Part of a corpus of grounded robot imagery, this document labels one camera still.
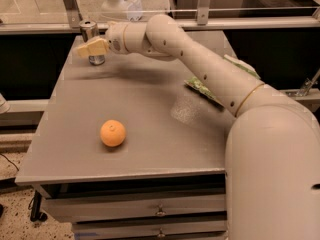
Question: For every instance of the lower grey drawer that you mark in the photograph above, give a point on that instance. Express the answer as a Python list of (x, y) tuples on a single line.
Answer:
[(153, 229)]

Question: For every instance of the green chip bag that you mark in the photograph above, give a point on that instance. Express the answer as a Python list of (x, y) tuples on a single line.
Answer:
[(195, 84)]

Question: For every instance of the orange fruit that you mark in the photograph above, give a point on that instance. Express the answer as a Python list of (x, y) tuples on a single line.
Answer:
[(112, 133)]

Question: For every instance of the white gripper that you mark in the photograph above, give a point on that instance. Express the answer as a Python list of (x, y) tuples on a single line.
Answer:
[(115, 40)]

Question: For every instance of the grey drawer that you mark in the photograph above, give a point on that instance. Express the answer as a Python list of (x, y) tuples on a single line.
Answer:
[(153, 229), (132, 206)]

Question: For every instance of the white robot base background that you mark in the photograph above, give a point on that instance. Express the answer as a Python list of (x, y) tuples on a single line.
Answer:
[(122, 10)]

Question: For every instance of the grey drawer cabinet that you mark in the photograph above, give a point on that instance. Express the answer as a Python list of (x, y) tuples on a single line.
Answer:
[(175, 139)]

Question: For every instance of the upper grey drawer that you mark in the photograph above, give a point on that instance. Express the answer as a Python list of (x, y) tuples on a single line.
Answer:
[(132, 206)]

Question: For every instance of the left metal rail bracket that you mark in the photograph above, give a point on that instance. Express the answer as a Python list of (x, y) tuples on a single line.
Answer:
[(73, 13)]

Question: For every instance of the silver blue redbull can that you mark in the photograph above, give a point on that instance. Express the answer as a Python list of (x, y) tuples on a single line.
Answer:
[(89, 29)]

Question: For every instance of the black caster wheel leg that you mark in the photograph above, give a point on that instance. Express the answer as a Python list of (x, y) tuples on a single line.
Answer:
[(34, 207)]

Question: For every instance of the right metal rail bracket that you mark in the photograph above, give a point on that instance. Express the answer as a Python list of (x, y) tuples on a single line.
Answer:
[(202, 14)]

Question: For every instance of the metal rail bracket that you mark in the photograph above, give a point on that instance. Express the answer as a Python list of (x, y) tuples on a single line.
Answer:
[(202, 14), (73, 13)]

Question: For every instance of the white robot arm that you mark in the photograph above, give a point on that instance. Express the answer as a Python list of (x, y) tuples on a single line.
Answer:
[(272, 159)]

